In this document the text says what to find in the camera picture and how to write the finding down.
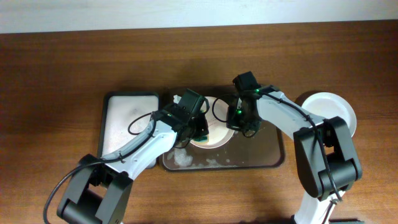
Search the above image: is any green yellow scrub sponge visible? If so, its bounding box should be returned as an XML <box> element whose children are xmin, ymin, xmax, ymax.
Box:
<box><xmin>193</xmin><ymin>135</ymin><xmax>209</xmax><ymax>145</ymax></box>

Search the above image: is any pale pink plate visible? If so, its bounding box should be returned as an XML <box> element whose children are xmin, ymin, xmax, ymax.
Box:
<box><xmin>190</xmin><ymin>96</ymin><xmax>234</xmax><ymax>149</ymax></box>

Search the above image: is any pale green plate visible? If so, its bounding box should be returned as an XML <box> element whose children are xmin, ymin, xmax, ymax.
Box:
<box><xmin>302</xmin><ymin>92</ymin><xmax>357</xmax><ymax>136</ymax></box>

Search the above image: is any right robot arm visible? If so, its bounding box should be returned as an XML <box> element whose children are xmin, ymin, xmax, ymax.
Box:
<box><xmin>226</xmin><ymin>72</ymin><xmax>363</xmax><ymax>223</ymax></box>

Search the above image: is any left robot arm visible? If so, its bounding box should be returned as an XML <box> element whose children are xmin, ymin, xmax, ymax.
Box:
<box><xmin>57</xmin><ymin>89</ymin><xmax>210</xmax><ymax>224</ymax></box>

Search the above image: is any large brown serving tray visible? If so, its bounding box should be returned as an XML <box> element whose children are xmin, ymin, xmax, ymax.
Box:
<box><xmin>159</xmin><ymin>86</ymin><xmax>285</xmax><ymax>172</ymax></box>

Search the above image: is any small black tray white mat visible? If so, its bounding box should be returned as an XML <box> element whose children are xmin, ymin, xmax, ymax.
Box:
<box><xmin>96</xmin><ymin>91</ymin><xmax>160</xmax><ymax>157</ymax></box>

